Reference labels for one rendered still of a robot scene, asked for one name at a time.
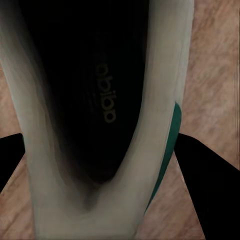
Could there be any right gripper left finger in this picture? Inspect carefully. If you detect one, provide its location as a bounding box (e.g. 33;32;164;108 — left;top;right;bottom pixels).
0;133;26;193

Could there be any gym shoe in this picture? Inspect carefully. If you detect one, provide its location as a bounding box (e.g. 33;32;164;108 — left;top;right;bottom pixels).
0;0;195;240

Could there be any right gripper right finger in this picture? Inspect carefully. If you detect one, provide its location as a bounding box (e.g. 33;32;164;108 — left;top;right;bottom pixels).
174;133;240;240

